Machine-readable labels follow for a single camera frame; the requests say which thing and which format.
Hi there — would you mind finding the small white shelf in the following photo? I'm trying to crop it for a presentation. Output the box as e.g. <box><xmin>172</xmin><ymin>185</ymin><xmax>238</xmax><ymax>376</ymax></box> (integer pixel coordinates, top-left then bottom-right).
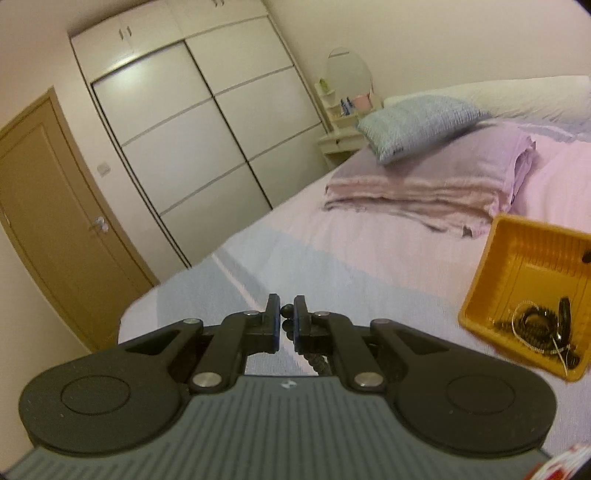
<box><xmin>315</xmin><ymin>81</ymin><xmax>343</xmax><ymax>133</ymax></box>

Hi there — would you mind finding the oval mirror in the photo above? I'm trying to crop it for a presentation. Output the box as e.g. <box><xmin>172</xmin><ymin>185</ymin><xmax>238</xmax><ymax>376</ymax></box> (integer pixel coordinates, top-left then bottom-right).
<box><xmin>326</xmin><ymin>46</ymin><xmax>373</xmax><ymax>99</ymax></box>

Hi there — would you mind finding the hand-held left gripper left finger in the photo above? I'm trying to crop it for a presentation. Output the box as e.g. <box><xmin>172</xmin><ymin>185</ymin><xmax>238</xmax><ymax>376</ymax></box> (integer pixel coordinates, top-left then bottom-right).
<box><xmin>124</xmin><ymin>294</ymin><xmax>282</xmax><ymax>394</ymax></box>

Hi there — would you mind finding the orange plastic tray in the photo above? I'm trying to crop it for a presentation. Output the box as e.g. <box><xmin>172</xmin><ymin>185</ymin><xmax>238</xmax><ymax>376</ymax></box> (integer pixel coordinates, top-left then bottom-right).
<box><xmin>458</xmin><ymin>213</ymin><xmax>591</xmax><ymax>383</ymax></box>

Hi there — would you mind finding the white dressing table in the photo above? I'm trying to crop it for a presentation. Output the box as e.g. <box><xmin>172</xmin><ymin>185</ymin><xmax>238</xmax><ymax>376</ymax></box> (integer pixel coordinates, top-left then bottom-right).
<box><xmin>317</xmin><ymin>111</ymin><xmax>385</xmax><ymax>169</ymax></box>

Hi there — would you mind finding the bed with pink striped sheet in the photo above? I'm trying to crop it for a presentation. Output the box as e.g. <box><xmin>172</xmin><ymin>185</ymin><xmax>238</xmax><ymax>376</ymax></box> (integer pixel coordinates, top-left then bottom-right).
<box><xmin>117</xmin><ymin>122</ymin><xmax>591</xmax><ymax>462</ymax></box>

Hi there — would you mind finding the folded pink blanket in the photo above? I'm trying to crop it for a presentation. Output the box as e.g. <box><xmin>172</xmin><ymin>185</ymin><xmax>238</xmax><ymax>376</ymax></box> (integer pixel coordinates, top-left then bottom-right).
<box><xmin>322</xmin><ymin>122</ymin><xmax>539</xmax><ymax>239</ymax></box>

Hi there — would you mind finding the long white pillow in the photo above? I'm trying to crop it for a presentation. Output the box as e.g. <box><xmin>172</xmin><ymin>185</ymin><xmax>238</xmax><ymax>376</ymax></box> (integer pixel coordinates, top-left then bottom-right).
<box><xmin>383</xmin><ymin>75</ymin><xmax>591</xmax><ymax>136</ymax></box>

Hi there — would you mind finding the red and white printed object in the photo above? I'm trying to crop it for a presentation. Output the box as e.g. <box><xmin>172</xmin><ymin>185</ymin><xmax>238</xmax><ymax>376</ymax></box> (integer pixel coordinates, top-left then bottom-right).
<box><xmin>525</xmin><ymin>442</ymin><xmax>591</xmax><ymax>480</ymax></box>

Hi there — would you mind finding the black coiled bracelet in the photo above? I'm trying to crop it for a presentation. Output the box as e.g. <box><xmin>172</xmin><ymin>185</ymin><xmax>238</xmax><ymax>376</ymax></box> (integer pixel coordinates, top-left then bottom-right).
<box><xmin>495</xmin><ymin>302</ymin><xmax>557</xmax><ymax>354</ymax></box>

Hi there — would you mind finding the blue-grey plaid pillow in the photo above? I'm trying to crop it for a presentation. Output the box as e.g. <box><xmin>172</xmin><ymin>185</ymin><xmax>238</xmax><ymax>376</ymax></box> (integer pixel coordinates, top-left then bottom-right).
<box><xmin>357</xmin><ymin>95</ymin><xmax>482</xmax><ymax>165</ymax></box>

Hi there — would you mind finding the white sliding-door wardrobe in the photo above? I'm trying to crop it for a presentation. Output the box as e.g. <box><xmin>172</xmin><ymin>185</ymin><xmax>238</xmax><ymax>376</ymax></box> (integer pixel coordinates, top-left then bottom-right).
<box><xmin>68</xmin><ymin>0</ymin><xmax>325</xmax><ymax>269</ymax></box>

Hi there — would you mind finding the black bangle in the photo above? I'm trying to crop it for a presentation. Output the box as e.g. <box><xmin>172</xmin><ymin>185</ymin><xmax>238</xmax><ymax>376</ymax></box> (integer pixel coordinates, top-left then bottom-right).
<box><xmin>556</xmin><ymin>297</ymin><xmax>574</xmax><ymax>345</ymax></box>

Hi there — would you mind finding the brown wooden door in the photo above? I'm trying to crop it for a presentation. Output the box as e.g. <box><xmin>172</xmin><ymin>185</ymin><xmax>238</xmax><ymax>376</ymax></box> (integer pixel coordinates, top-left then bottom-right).
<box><xmin>0</xmin><ymin>87</ymin><xmax>160</xmax><ymax>354</ymax></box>

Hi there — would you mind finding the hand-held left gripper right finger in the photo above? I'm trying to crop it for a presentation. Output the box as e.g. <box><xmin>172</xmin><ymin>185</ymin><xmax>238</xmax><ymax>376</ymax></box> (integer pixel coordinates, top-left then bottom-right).
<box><xmin>294</xmin><ymin>295</ymin><xmax>445</xmax><ymax>394</ymax></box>

